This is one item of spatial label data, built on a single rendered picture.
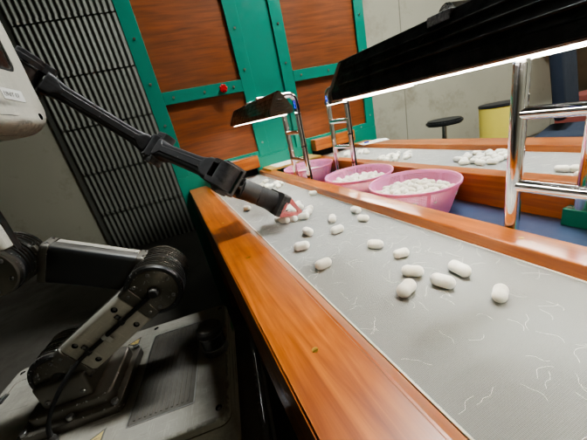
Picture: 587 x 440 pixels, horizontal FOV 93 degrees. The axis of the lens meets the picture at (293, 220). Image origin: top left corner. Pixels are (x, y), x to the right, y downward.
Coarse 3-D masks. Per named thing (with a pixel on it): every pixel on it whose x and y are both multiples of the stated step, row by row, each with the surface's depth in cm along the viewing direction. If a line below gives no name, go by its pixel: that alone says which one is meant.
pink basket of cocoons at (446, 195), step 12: (432, 168) 94; (384, 180) 98; (396, 180) 99; (444, 180) 90; (456, 180) 84; (372, 192) 86; (432, 192) 74; (444, 192) 75; (420, 204) 77; (432, 204) 77; (444, 204) 78
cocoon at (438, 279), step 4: (436, 272) 44; (432, 276) 44; (436, 276) 43; (440, 276) 43; (444, 276) 43; (448, 276) 43; (432, 280) 44; (436, 280) 43; (440, 280) 43; (444, 280) 42; (448, 280) 42; (452, 280) 42; (432, 284) 44; (436, 284) 43; (440, 284) 43; (444, 284) 42; (448, 284) 42; (452, 284) 42; (448, 288) 42
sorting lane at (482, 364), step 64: (320, 256) 61; (384, 256) 55; (448, 256) 51; (384, 320) 40; (448, 320) 37; (512, 320) 35; (576, 320) 33; (448, 384) 30; (512, 384) 28; (576, 384) 27
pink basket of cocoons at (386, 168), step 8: (344, 168) 123; (352, 168) 123; (368, 168) 121; (376, 168) 118; (384, 168) 115; (392, 168) 105; (328, 176) 118; (336, 176) 122; (344, 176) 123; (376, 176) 99; (336, 184) 105; (344, 184) 102; (368, 184) 100; (368, 192) 102
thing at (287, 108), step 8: (272, 96) 89; (280, 96) 88; (248, 104) 116; (256, 104) 104; (264, 104) 95; (272, 104) 87; (280, 104) 88; (288, 104) 89; (240, 112) 125; (248, 112) 112; (256, 112) 101; (264, 112) 93; (272, 112) 88; (280, 112) 89; (288, 112) 90; (232, 120) 137; (240, 120) 122; (248, 120) 112; (256, 120) 104
